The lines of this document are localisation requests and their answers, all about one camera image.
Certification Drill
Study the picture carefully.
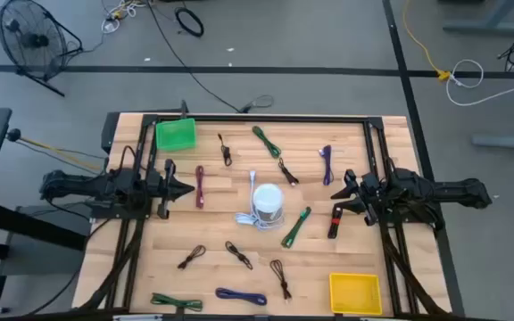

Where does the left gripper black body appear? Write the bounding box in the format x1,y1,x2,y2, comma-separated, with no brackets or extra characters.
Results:
145,159,177,220

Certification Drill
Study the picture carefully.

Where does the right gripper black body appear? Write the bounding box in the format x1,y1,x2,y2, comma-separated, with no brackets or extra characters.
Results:
344,169,386,226

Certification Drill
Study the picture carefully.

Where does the purple braided USB cable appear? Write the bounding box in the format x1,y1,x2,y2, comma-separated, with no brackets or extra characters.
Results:
214,287,269,307
319,144,335,187

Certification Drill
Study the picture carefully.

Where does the green braided USB cable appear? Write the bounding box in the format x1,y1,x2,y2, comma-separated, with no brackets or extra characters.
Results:
280,206,312,250
150,292,204,313
251,125,282,160

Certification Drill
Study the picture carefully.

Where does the green plastic mesh bin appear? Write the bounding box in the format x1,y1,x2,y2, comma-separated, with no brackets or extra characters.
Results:
154,118,197,152

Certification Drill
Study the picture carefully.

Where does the white bulb lamp metal base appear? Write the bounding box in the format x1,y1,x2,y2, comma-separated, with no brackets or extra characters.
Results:
252,183,285,224

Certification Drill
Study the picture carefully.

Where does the black controller box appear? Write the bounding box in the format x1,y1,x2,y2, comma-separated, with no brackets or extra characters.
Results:
100,111,122,155

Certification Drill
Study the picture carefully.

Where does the yellow plastic bin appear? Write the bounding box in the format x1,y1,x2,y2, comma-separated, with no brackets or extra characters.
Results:
328,272,384,316

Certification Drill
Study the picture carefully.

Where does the grey desk foot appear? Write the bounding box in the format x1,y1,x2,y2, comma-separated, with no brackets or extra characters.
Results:
442,0,514,36
470,128,514,152

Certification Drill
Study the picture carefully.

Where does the stick with black knob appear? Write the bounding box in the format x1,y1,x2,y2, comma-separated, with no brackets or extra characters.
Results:
5,128,109,173

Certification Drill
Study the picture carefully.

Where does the black floor fan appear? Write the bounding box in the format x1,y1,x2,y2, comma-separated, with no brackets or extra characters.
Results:
0,0,84,98

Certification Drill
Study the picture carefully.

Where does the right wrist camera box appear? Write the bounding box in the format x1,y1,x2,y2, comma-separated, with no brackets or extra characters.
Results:
361,172,381,193

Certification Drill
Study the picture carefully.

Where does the white USB cable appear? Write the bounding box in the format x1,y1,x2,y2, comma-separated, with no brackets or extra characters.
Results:
234,169,287,232

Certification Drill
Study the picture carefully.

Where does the black aluminium table frame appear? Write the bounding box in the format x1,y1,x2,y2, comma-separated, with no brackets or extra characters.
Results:
78,113,452,318

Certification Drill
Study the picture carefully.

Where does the long black floor cable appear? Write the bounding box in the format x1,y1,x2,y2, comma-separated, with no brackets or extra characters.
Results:
147,0,275,114

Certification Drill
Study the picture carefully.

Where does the yellow extension cord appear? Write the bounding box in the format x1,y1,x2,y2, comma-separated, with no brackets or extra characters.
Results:
402,0,452,82

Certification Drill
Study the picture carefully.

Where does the coiled black floor cable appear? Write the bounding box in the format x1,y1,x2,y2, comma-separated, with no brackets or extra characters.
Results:
174,6,205,38

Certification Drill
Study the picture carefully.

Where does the white floor cord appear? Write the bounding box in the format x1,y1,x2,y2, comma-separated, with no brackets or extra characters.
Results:
444,58,514,107

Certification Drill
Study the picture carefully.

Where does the white cable tangle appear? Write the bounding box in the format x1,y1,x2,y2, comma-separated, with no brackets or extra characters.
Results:
100,0,149,35

